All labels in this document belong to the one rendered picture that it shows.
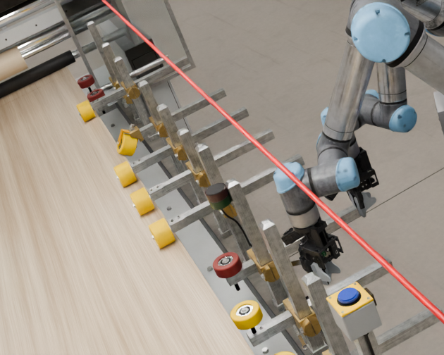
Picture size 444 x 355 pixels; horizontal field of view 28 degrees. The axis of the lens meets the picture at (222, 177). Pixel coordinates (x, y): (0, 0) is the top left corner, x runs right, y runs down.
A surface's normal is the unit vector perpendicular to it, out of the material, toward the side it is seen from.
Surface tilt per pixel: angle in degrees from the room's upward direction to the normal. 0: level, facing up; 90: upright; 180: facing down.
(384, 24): 84
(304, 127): 0
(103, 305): 0
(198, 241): 0
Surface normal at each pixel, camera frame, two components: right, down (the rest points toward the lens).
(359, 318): 0.32, 0.36
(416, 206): -0.35, -0.81
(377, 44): -0.18, 0.45
